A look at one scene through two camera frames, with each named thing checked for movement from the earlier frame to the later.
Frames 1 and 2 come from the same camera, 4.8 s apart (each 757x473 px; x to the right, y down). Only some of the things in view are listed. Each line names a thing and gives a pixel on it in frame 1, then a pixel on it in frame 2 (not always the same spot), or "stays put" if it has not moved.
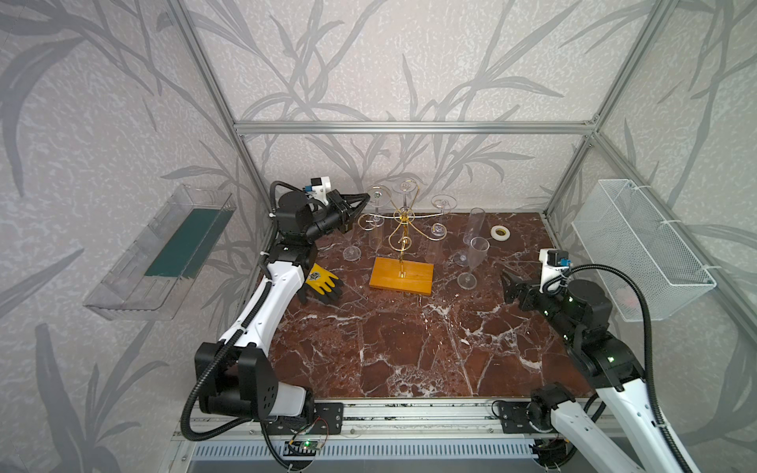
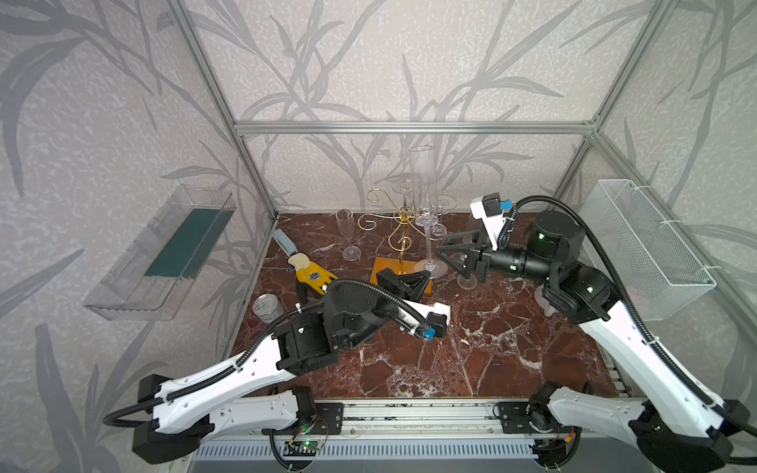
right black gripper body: [548, 305] -> [483, 262]
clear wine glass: [443, 203] stays put
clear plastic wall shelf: [148, 280] stays put
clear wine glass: [379, 196] -> [423, 169]
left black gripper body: [336, 211] -> [390, 285]
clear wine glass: [351, 253] stays put
